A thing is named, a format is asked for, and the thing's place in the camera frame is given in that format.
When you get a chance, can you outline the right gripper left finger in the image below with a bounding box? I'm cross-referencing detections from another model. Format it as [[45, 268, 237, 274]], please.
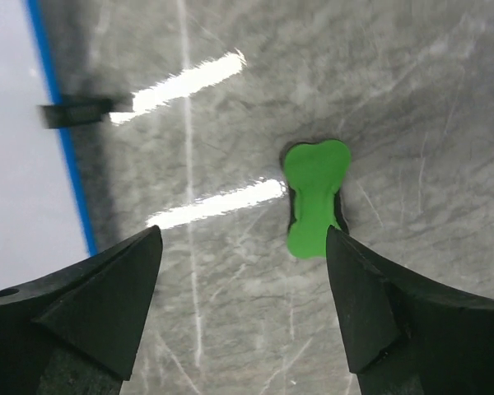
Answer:
[[0, 226, 163, 394]]

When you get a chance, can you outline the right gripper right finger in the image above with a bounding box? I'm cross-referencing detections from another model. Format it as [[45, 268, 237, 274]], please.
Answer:
[[326, 227, 494, 394]]

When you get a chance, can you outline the blue framed whiteboard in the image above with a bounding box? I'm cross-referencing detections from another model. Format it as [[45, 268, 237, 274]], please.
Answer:
[[0, 1, 97, 290]]

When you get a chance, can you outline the green whiteboard eraser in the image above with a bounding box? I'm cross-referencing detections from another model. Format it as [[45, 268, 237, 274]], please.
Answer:
[[280, 139, 352, 259]]

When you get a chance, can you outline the metal wire whiteboard stand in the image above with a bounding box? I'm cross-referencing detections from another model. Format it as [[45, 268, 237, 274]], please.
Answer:
[[38, 95, 133, 129]]

